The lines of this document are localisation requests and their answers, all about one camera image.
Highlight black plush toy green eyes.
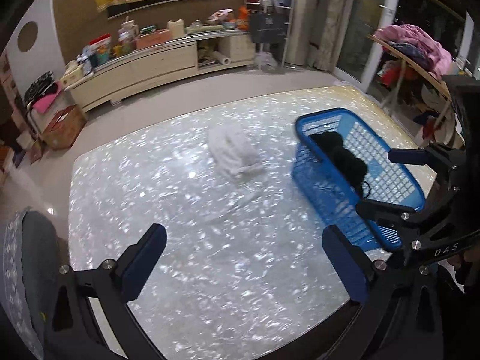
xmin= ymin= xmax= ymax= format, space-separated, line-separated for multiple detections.
xmin=310 ymin=131 xmax=371 ymax=198

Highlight white quilted cloth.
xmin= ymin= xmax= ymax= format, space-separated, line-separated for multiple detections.
xmin=208 ymin=124 xmax=264 ymax=180

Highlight blue plastic basket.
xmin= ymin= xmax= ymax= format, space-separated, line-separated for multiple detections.
xmin=292 ymin=108 xmax=425 ymax=252

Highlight wooden side table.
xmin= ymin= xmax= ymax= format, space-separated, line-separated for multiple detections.
xmin=367 ymin=34 xmax=457 ymax=147

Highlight pink clothes pile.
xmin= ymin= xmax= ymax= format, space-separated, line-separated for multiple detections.
xmin=373 ymin=24 xmax=452 ymax=79

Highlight standing air conditioner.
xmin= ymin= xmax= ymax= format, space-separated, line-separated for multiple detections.
xmin=286 ymin=0 xmax=318 ymax=66

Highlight patterned curtain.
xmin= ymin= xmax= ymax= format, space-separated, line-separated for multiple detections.
xmin=307 ymin=0 xmax=353 ymax=72

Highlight black shopping bag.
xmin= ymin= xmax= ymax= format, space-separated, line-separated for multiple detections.
xmin=249 ymin=11 xmax=287 ymax=44

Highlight white metal rack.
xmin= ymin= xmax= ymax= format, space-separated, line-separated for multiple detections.
xmin=244 ymin=0 xmax=295 ymax=72

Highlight brown cardboard box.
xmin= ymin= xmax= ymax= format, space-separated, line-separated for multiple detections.
xmin=42 ymin=105 xmax=86 ymax=150

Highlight white paper roll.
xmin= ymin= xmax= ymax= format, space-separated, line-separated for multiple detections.
xmin=211 ymin=51 xmax=231 ymax=66

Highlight pink cushion on chair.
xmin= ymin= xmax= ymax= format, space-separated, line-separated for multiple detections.
xmin=32 ymin=81 xmax=63 ymax=114

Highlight white plastic jug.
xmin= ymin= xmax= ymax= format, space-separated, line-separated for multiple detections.
xmin=167 ymin=19 xmax=186 ymax=39

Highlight cream TV cabinet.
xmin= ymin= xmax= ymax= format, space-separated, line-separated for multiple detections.
xmin=66 ymin=29 xmax=256 ymax=111

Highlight orange storage box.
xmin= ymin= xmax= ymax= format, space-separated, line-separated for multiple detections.
xmin=136 ymin=29 xmax=173 ymax=50

